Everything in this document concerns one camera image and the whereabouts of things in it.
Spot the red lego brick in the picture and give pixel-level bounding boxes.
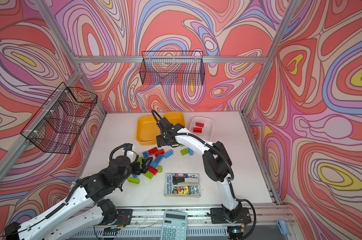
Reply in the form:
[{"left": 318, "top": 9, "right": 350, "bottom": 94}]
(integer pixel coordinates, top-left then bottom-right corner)
[
  {"left": 148, "top": 166, "right": 158, "bottom": 176},
  {"left": 193, "top": 127, "right": 203, "bottom": 133},
  {"left": 147, "top": 147, "right": 158, "bottom": 156},
  {"left": 155, "top": 149, "right": 164, "bottom": 157},
  {"left": 196, "top": 122, "right": 205, "bottom": 128}
]

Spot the teal calculator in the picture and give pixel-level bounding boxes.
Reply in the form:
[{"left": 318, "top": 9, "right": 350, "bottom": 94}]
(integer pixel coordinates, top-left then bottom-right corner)
[{"left": 160, "top": 211, "right": 188, "bottom": 240}]

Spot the white plastic bin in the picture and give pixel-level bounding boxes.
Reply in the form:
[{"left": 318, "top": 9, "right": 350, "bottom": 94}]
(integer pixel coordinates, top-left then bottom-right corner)
[{"left": 189, "top": 117, "right": 215, "bottom": 142}]

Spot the black wire basket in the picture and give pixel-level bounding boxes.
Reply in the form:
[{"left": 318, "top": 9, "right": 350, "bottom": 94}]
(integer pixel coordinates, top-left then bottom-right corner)
[
  {"left": 20, "top": 83, "right": 98, "bottom": 154},
  {"left": 139, "top": 50, "right": 206, "bottom": 86}
]

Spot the long blue lego brick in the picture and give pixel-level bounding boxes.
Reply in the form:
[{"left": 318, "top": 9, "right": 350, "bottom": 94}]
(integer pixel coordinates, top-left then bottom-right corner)
[{"left": 163, "top": 150, "right": 173, "bottom": 159}]

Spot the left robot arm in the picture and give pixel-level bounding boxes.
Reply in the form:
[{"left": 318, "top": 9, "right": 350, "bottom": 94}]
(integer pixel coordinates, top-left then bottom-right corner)
[{"left": 4, "top": 144, "right": 153, "bottom": 240}]

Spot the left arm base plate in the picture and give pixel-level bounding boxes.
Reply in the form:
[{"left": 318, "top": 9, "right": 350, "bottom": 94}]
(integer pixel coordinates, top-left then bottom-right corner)
[{"left": 98, "top": 209, "right": 133, "bottom": 227}]

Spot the left black wire basket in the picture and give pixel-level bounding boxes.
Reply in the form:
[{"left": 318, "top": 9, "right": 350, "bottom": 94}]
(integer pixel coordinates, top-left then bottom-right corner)
[{"left": 20, "top": 83, "right": 98, "bottom": 154}]

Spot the back black wire basket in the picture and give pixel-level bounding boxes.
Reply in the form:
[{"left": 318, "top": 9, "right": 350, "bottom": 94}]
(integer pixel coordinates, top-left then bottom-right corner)
[{"left": 139, "top": 50, "right": 206, "bottom": 86}]

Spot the yellow plastic bin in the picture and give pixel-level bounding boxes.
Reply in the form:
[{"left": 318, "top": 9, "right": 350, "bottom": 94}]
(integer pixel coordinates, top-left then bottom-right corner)
[
  {"left": 163, "top": 112, "right": 186, "bottom": 126},
  {"left": 136, "top": 115, "right": 160, "bottom": 146}
]

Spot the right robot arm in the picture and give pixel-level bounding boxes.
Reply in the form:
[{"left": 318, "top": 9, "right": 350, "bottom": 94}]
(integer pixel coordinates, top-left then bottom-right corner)
[{"left": 151, "top": 110, "right": 257, "bottom": 225}]

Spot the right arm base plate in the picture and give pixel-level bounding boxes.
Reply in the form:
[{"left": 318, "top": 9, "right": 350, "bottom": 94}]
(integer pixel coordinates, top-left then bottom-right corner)
[{"left": 208, "top": 208, "right": 252, "bottom": 226}]

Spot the left yellow plastic bin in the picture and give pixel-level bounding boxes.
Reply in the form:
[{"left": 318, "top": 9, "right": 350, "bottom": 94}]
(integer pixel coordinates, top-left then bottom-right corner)
[{"left": 136, "top": 115, "right": 160, "bottom": 146}]

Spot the right yellow plastic bin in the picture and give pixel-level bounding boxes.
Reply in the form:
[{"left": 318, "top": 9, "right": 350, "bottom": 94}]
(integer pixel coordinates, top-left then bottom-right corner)
[{"left": 163, "top": 112, "right": 186, "bottom": 126}]

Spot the paperback book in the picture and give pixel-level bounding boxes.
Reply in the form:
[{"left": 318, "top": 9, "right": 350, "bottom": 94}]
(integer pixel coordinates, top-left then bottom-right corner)
[{"left": 164, "top": 173, "right": 201, "bottom": 198}]

